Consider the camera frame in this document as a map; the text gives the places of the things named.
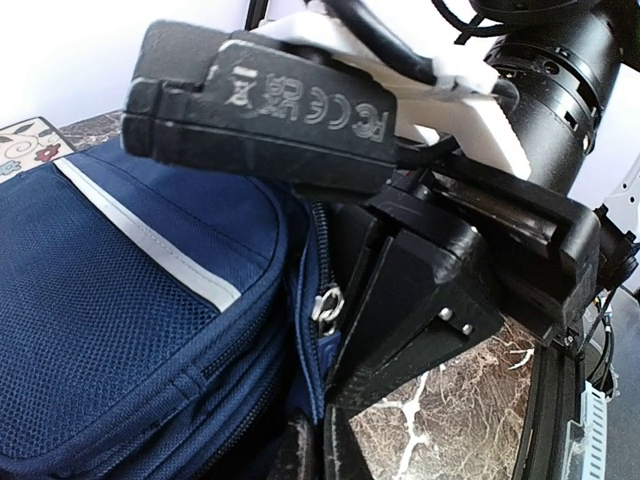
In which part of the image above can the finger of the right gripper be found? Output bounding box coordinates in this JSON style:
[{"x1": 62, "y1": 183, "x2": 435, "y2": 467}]
[{"x1": 322, "y1": 390, "x2": 373, "y2": 480}]

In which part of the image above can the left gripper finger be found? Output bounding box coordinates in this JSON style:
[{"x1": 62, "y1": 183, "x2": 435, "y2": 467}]
[{"x1": 287, "y1": 414, "x2": 319, "y2": 480}]

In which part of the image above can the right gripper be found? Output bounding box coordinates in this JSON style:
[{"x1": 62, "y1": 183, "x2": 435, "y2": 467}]
[{"x1": 327, "y1": 1, "x2": 630, "y2": 400}]

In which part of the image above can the navy blue student backpack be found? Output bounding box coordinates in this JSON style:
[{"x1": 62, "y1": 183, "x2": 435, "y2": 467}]
[{"x1": 1, "y1": 140, "x2": 343, "y2": 479}]

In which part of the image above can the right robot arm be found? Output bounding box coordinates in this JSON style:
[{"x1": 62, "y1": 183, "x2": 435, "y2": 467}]
[{"x1": 323, "y1": 1, "x2": 639, "y2": 479}]

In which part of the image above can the floral pattern notebook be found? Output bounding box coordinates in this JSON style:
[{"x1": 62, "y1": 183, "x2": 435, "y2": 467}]
[{"x1": 0, "y1": 117, "x2": 76, "y2": 183}]

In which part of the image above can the black front rail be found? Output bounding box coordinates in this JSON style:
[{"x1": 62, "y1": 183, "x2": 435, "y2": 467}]
[{"x1": 519, "y1": 289, "x2": 640, "y2": 480}]

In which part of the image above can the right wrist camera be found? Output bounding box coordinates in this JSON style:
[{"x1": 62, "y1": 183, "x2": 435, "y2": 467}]
[{"x1": 121, "y1": 1, "x2": 531, "y2": 202}]

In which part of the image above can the white slotted cable duct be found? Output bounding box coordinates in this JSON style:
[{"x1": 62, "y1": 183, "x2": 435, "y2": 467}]
[{"x1": 561, "y1": 381, "x2": 608, "y2": 480}]

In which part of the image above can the right black frame post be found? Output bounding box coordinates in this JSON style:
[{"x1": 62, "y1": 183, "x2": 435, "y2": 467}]
[{"x1": 244, "y1": 0, "x2": 269, "y2": 31}]

